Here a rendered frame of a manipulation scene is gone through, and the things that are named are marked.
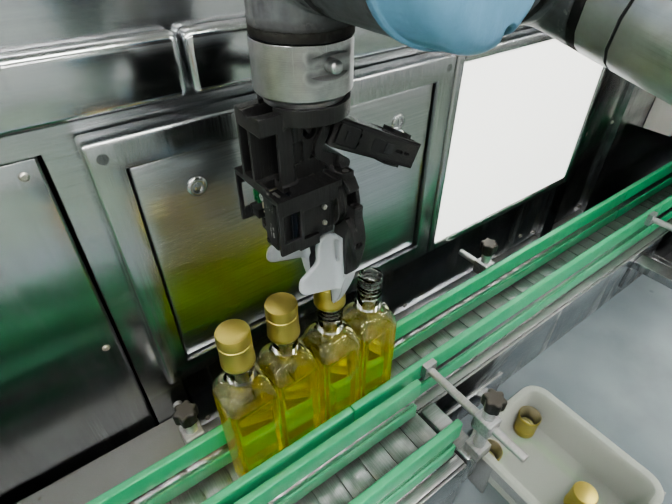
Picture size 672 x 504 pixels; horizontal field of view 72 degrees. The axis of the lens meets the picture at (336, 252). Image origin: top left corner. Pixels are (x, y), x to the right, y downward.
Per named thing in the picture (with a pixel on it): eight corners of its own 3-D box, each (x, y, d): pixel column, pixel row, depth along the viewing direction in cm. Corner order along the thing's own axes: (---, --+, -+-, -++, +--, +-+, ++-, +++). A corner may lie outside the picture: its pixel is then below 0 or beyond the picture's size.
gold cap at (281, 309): (289, 315, 51) (286, 286, 49) (306, 334, 49) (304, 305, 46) (261, 329, 50) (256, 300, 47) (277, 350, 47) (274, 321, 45)
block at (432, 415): (430, 423, 74) (436, 398, 70) (476, 470, 68) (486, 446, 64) (414, 435, 72) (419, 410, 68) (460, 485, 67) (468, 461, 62)
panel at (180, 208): (555, 176, 103) (612, 8, 82) (567, 181, 102) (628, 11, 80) (162, 371, 62) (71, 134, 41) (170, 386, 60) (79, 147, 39)
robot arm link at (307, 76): (313, 15, 36) (382, 36, 31) (315, 74, 39) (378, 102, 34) (227, 29, 33) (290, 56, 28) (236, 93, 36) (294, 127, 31)
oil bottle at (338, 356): (335, 402, 70) (335, 301, 56) (358, 429, 66) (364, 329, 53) (304, 422, 67) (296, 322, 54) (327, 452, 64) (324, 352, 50)
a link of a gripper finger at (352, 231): (323, 262, 45) (313, 180, 41) (337, 255, 46) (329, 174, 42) (353, 282, 42) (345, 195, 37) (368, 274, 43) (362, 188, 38)
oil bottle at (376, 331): (365, 382, 73) (371, 282, 59) (388, 408, 69) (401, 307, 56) (336, 401, 70) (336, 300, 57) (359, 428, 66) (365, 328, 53)
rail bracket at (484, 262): (460, 278, 92) (473, 223, 84) (487, 297, 88) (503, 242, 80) (446, 286, 90) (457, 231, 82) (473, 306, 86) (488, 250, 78)
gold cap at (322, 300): (332, 285, 53) (332, 255, 50) (352, 303, 51) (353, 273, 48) (307, 298, 51) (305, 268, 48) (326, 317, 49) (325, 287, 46)
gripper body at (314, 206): (240, 223, 43) (220, 93, 35) (316, 193, 47) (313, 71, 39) (285, 266, 38) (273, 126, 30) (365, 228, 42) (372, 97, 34)
